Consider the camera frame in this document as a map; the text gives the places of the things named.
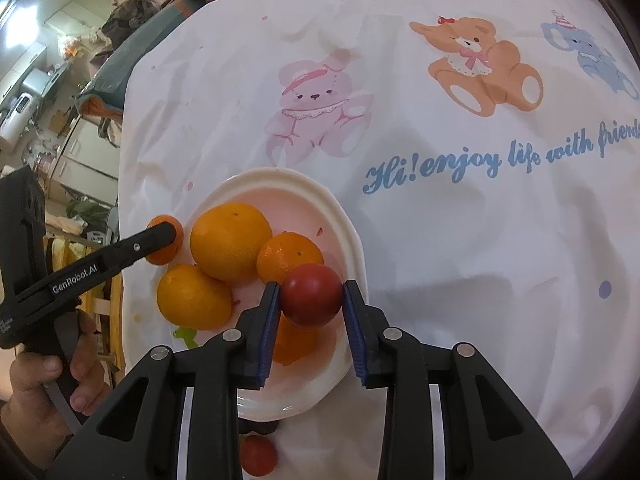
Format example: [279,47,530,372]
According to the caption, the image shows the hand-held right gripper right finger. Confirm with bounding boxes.
[341,280,573,480]

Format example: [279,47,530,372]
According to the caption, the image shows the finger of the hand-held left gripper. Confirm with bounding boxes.
[107,222,185,268]

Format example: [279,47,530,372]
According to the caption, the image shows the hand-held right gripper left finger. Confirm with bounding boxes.
[45,281,282,480]

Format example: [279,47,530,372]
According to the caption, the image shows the small orange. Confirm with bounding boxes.
[146,215,185,266]
[156,263,235,331]
[272,312,321,365]
[256,232,326,286]

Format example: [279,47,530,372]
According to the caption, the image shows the red cherry tomato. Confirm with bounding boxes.
[279,263,345,331]
[240,434,278,477]

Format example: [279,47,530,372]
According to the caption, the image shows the large orange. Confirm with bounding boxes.
[190,202,274,282]

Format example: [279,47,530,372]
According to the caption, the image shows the pink strawberry pattern plate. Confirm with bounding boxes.
[170,167,368,423]

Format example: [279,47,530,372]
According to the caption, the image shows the person's left hand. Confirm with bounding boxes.
[0,310,113,471]

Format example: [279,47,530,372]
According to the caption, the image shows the white base cabinets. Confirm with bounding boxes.
[47,117,121,196]

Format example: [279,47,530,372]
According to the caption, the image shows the white cartoon animal blanket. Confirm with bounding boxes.
[117,0,640,480]

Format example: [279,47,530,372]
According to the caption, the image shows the teal cushion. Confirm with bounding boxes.
[82,0,211,121]

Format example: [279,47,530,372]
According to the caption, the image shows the white wall appliance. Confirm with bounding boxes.
[0,92,38,141]

